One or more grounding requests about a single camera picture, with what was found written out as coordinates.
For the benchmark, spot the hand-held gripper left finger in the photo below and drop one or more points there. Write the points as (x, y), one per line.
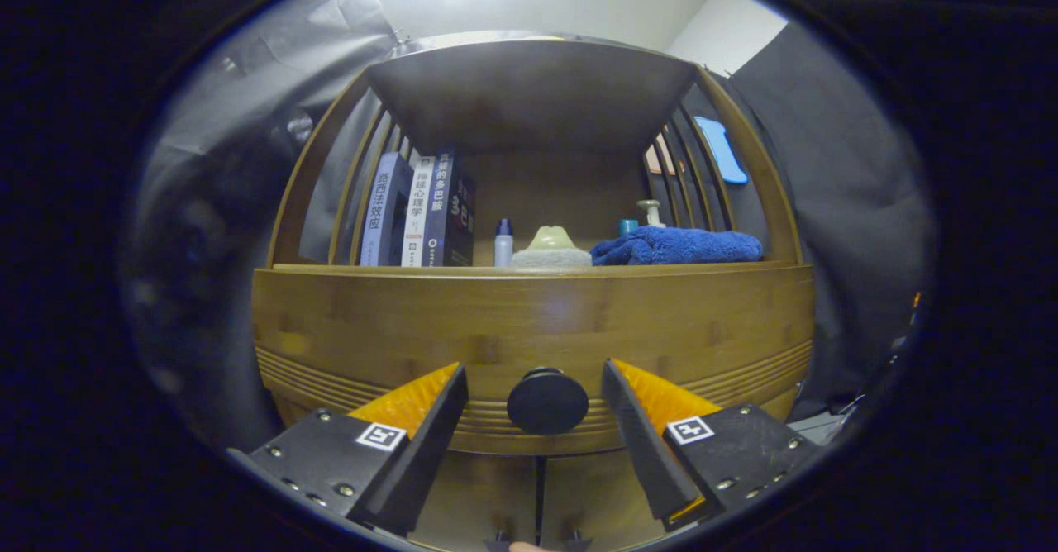
(413, 453)

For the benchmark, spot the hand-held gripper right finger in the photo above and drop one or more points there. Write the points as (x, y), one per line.
(645, 444)

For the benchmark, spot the wooden drawer with black knob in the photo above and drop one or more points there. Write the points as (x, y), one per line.
(413, 321)

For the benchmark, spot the pale green scrub brush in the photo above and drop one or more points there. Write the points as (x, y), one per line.
(550, 244)

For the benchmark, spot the wooden cabinet door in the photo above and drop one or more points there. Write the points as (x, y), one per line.
(587, 494)
(488, 494)

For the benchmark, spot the wooden cabinet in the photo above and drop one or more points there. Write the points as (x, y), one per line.
(529, 97)

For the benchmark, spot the folded blue towel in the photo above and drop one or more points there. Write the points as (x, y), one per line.
(678, 246)

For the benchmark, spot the teal bottle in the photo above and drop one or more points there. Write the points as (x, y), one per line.
(627, 227)

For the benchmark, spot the white bottle with blue cap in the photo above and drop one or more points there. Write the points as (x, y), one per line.
(503, 248)

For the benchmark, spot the white pump bottle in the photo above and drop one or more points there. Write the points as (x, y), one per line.
(650, 213)

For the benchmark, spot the white spine book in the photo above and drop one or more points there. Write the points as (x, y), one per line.
(417, 213)

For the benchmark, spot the grey blue book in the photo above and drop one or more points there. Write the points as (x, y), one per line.
(378, 213)

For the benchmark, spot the dark navy book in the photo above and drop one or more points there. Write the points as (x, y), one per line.
(450, 213)

